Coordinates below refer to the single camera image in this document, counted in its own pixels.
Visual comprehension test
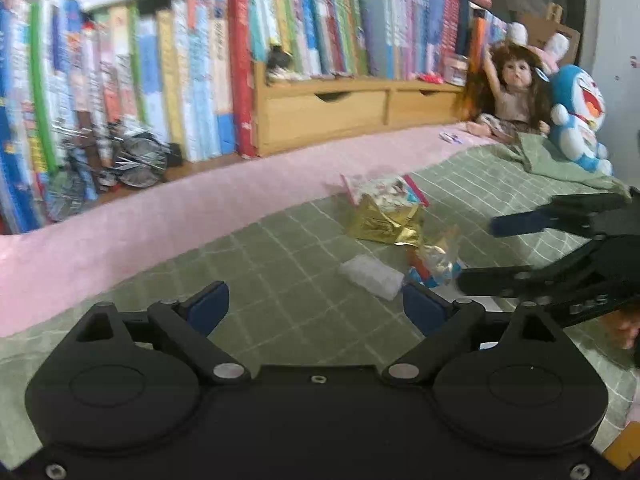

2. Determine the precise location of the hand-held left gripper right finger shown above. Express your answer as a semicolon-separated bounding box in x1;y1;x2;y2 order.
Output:
382;284;566;385

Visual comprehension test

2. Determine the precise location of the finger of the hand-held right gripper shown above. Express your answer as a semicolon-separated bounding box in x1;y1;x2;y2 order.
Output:
457;239;606;301
490;192;632;237

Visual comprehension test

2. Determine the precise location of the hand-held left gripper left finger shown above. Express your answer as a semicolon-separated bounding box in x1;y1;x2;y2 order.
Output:
75;281;252;385

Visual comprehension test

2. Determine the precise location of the clear candy wrapper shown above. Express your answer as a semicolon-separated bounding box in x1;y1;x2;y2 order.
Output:
406;230;467;289

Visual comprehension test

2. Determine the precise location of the pink-edged zip bag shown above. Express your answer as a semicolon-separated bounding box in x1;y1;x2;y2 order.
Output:
340;174;431;211

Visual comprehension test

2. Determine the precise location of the row of thin picture books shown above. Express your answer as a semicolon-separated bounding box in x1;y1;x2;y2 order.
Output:
467;7;507;61

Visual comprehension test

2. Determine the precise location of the row of upright books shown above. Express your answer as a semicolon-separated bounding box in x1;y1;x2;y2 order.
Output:
30;0;258;181

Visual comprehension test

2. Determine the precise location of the row of tall thin books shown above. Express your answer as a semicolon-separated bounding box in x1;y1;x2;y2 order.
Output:
0;0;56;236

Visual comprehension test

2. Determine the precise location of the person's right hand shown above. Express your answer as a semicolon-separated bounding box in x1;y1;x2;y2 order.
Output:
612;305;640;351

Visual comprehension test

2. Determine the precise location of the clear plastic piece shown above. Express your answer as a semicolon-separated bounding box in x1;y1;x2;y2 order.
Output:
339;255;404;302

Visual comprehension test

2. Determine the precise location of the pink blanket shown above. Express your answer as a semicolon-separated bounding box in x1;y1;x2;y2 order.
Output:
0;122;501;338

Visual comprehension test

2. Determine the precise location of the gold foil wrapper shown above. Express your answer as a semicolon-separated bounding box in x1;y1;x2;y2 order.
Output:
346;194;427;248

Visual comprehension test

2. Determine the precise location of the green checked cloth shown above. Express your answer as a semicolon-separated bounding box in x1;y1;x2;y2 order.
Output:
0;132;640;456

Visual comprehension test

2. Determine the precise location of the blue cat plush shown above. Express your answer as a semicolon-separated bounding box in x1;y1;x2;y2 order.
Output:
546;64;613;177

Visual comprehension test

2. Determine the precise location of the long-haired doll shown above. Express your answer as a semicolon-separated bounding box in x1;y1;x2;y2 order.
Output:
452;42;553;143

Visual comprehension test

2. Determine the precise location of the miniature bicycle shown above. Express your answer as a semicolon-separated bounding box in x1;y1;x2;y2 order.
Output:
45;120;171;223

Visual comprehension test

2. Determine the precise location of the small clear plastic box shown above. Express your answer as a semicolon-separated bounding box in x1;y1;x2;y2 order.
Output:
444;55;470;87

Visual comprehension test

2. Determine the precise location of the pink bunny plush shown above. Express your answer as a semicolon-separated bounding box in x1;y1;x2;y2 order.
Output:
507;21;572;77

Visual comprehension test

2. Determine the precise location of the brown cardboard box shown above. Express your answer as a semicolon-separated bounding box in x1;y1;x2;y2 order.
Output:
517;2;582;66

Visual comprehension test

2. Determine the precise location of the wooden drawer organizer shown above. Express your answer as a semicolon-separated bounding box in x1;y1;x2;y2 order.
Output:
250;60;468;158

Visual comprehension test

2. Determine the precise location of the black-haired figurine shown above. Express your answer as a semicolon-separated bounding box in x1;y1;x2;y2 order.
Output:
265;45;296;83

